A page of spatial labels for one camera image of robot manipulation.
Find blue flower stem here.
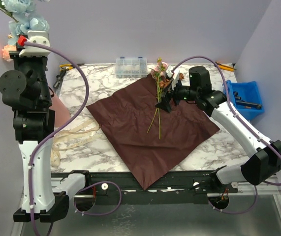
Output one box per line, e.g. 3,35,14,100
0,0,50,46

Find beige printed ribbon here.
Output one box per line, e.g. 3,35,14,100
50,119,101,168

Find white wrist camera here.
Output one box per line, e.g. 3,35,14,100
165,65,180,90
17,30,50,58

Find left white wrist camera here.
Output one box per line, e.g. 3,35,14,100
17,30,50,58

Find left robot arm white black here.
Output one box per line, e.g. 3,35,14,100
0,51,92,223

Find pink cylindrical vase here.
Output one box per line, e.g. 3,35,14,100
50,93,71,127

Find blue plastic bin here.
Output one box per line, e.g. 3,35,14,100
226,80,265,121

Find aluminium extrusion rail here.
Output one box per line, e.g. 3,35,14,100
21,175,281,198

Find yellow handled pliers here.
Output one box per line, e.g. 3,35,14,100
59,63,75,71

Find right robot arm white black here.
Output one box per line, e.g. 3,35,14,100
156,66,281,193

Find black tool in bin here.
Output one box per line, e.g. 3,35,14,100
233,92,262,110

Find peach rose flower stem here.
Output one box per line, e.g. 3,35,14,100
2,34,16,62

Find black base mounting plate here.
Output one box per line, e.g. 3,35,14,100
73,169,269,206

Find yellow black utility knife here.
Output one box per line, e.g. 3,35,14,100
216,61,236,71

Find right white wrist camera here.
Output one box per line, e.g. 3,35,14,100
165,65,180,90

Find pink bud flower stem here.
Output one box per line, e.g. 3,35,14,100
147,57,168,139

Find clear plastic organizer box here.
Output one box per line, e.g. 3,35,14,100
115,57,148,78

